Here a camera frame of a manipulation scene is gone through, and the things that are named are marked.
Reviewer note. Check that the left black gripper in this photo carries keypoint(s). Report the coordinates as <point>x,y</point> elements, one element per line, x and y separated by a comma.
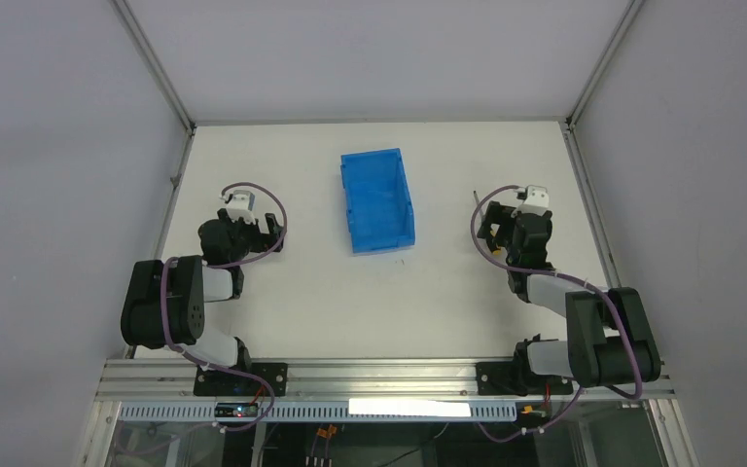
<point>260,233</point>

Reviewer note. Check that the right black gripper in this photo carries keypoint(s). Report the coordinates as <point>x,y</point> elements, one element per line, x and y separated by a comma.
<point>499,223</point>

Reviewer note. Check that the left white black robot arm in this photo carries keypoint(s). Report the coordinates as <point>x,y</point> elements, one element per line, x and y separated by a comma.
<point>165,301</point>

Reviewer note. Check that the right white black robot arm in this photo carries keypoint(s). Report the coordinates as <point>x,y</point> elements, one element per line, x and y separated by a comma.
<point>609,342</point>

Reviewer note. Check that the blue plastic storage bin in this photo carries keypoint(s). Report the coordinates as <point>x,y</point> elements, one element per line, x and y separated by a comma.
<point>379,210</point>

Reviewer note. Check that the small green circuit board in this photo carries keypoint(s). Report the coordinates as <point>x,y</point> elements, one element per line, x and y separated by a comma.
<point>236,410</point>

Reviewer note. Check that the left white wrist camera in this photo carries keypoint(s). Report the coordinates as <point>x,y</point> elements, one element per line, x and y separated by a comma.
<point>239,206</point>

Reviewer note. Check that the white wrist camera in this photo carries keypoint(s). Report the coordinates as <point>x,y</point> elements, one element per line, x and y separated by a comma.
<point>533,199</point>
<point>239,206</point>

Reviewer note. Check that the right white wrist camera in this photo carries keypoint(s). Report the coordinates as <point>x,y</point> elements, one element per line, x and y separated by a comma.
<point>533,199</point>

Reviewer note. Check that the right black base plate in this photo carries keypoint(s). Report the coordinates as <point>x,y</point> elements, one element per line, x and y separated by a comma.
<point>496,380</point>

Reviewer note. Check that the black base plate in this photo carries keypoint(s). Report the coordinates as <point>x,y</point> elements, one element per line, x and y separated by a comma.
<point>496,380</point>
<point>218,384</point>

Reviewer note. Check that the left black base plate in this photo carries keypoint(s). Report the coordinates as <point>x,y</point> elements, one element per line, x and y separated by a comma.
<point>218,384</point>

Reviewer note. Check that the perforated grey cable duct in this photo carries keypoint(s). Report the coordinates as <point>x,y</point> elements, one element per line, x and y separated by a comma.
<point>352,410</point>

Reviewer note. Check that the aluminium mounting rail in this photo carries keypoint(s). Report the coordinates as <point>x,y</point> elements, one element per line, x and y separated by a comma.
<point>315,380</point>

